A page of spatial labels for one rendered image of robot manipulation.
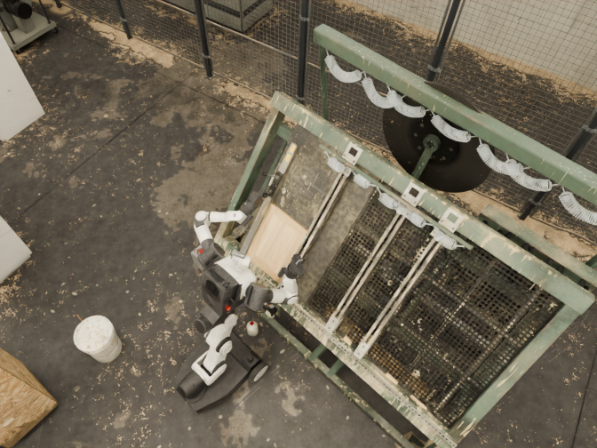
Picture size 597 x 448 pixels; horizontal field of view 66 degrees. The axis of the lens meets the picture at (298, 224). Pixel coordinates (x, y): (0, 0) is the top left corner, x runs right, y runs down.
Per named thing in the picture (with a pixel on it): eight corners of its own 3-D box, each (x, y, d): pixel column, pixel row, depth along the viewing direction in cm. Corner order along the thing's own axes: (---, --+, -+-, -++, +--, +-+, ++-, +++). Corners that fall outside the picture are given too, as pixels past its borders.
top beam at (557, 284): (276, 105, 317) (268, 104, 309) (282, 92, 313) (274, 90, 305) (582, 309, 238) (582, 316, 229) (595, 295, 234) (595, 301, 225)
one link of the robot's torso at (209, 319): (204, 339, 303) (209, 322, 293) (192, 326, 308) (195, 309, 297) (234, 318, 323) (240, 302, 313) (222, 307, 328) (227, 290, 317)
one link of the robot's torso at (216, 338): (218, 357, 338) (224, 323, 306) (202, 341, 344) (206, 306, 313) (233, 345, 348) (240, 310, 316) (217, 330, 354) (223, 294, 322)
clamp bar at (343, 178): (280, 283, 339) (260, 292, 319) (357, 141, 290) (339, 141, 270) (290, 291, 335) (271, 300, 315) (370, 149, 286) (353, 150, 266)
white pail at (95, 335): (80, 353, 393) (58, 332, 354) (106, 324, 408) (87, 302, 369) (107, 372, 385) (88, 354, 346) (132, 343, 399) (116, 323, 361)
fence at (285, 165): (242, 251, 354) (239, 252, 351) (294, 142, 315) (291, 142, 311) (247, 254, 352) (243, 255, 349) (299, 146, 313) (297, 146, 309)
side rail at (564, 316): (451, 424, 291) (447, 434, 282) (568, 296, 246) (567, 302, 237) (462, 434, 288) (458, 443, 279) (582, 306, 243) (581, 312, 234)
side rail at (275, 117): (226, 230, 368) (216, 233, 359) (282, 105, 322) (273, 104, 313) (230, 235, 366) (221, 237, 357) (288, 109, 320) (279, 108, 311)
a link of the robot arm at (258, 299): (269, 308, 291) (255, 308, 280) (259, 303, 296) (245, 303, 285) (274, 292, 290) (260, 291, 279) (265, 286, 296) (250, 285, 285)
